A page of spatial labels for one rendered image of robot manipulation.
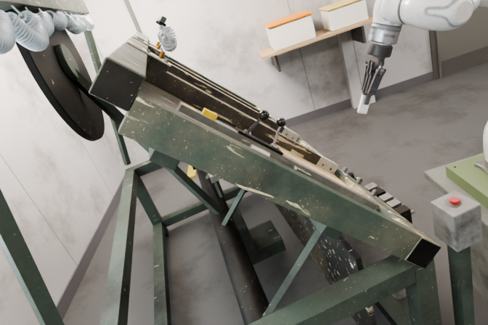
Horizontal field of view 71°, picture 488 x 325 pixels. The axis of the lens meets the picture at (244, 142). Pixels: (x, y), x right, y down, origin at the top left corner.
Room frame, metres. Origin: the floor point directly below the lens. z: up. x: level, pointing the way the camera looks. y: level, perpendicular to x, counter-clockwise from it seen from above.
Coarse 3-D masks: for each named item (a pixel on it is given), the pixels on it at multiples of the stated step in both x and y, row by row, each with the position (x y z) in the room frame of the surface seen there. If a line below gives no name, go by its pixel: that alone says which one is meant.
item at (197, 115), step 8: (184, 112) 1.10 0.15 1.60; (192, 112) 1.10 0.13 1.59; (200, 112) 1.12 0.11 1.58; (200, 120) 1.10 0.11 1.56; (208, 120) 1.10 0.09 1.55; (216, 120) 1.14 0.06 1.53; (216, 128) 1.11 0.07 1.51; (224, 128) 1.11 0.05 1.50; (232, 128) 1.15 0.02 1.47; (232, 136) 1.11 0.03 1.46; (240, 136) 1.11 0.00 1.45; (248, 144) 1.12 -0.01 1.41; (256, 144) 1.12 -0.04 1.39; (272, 152) 1.13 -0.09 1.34; (280, 160) 1.13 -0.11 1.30; (288, 160) 1.13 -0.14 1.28; (304, 168) 1.14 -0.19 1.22; (312, 176) 1.14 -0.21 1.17; (320, 176) 1.15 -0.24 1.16; (328, 184) 1.15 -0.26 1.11; (336, 184) 1.15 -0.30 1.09; (344, 192) 1.16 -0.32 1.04; (352, 192) 1.16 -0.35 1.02; (360, 200) 1.17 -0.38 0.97; (368, 200) 1.17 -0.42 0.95
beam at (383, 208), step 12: (324, 156) 1.86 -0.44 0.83; (348, 180) 1.42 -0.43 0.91; (360, 192) 1.30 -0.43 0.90; (384, 204) 1.22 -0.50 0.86; (396, 216) 1.07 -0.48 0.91; (420, 240) 0.93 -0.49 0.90; (432, 240) 0.96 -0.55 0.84; (420, 252) 0.92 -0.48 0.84; (432, 252) 0.93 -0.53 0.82; (420, 264) 0.92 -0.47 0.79
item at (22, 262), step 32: (0, 0) 1.25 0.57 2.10; (32, 0) 1.60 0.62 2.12; (64, 0) 2.25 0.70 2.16; (96, 64) 2.90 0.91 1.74; (128, 160) 2.89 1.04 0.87; (0, 192) 0.82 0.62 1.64; (192, 192) 1.81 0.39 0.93; (0, 224) 0.80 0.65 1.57; (224, 224) 1.67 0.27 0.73; (32, 256) 0.82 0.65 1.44; (32, 288) 0.79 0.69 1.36
